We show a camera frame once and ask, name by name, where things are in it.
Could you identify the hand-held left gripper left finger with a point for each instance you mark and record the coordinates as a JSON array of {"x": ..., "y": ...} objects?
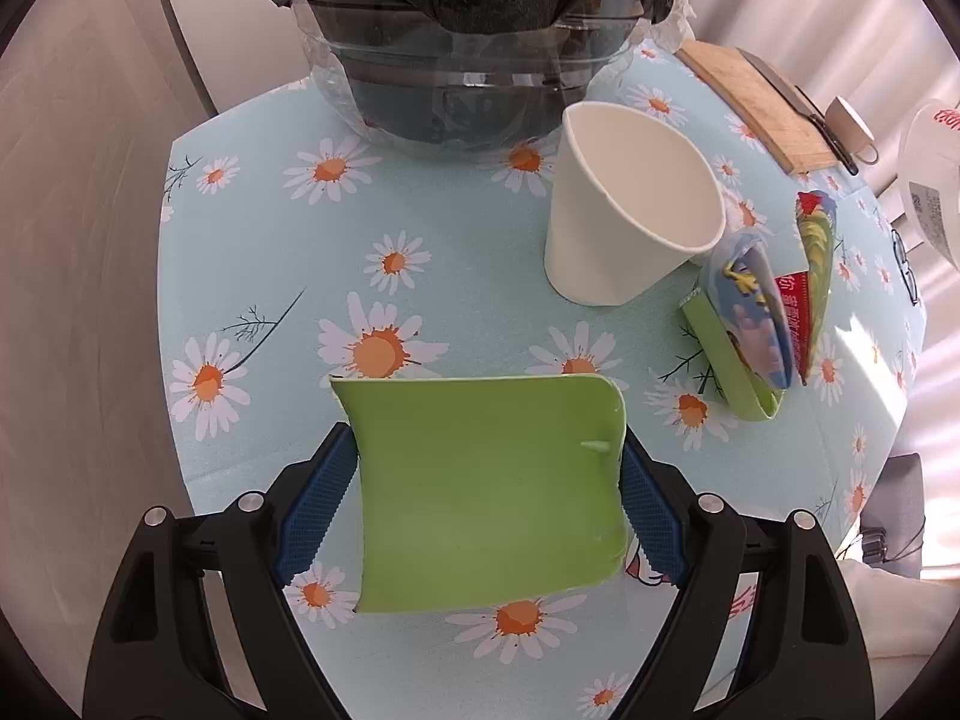
[{"x": 319, "y": 502}]

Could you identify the green flat plastic piece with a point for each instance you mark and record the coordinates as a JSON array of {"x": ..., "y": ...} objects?
[{"x": 739, "y": 382}]

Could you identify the green plastic dustpan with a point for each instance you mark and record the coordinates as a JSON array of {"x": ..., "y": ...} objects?
[{"x": 487, "y": 487}]

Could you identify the black eyeglasses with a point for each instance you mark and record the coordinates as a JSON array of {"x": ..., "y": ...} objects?
[{"x": 896, "y": 240}]

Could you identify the white refrigerator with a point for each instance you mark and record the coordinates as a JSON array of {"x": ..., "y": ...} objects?
[{"x": 187, "y": 30}]

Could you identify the wooden cutting board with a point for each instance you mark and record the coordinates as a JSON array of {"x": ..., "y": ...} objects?
[{"x": 757, "y": 97}]

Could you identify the blue cartoon snack wrapper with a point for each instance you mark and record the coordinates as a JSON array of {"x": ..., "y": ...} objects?
[{"x": 750, "y": 315}]

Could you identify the white paper cup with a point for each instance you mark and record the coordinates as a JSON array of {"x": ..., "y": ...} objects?
[{"x": 600, "y": 240}]

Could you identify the red and green snack wrapper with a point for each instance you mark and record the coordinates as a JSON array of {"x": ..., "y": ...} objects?
[{"x": 814, "y": 247}]

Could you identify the clear plastic trash bin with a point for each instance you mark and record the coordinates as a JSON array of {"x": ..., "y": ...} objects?
[{"x": 337, "y": 75}]

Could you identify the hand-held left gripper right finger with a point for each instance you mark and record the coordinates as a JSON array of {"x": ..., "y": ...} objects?
[{"x": 652, "y": 517}]

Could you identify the person's white garment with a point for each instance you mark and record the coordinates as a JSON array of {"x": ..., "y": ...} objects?
[{"x": 892, "y": 615}]

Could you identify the floral tablecloth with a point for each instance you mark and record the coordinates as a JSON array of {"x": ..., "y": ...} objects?
[{"x": 450, "y": 202}]

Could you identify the white mug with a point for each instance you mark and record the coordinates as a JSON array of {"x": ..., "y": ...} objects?
[{"x": 847, "y": 120}]

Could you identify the white plastic tub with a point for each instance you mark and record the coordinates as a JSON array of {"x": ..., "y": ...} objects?
[{"x": 934, "y": 180}]

